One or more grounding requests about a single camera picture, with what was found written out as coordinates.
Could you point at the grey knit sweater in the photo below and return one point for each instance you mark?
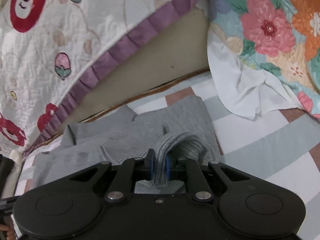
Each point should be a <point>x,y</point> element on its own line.
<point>183,129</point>

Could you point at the white red bear quilt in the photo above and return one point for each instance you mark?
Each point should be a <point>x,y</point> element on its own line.
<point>53,52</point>

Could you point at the cream mattress side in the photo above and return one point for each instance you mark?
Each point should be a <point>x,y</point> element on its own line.
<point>177,51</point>

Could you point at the person left hand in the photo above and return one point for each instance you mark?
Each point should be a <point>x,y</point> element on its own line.
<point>9,231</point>

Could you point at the checkered bed sheet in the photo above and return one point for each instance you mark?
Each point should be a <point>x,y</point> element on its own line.
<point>281,147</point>

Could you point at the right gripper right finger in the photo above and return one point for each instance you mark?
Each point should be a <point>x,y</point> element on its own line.
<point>188,171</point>

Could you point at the colourful floral quilt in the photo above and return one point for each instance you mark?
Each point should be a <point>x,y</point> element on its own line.
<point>264,54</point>

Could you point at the folded white garment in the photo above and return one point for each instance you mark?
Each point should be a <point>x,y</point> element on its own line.
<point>16,156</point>

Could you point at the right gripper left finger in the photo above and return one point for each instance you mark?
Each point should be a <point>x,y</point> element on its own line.
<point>127,174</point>

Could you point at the folded dark brown garment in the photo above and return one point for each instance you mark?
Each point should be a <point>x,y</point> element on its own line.
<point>6,166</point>

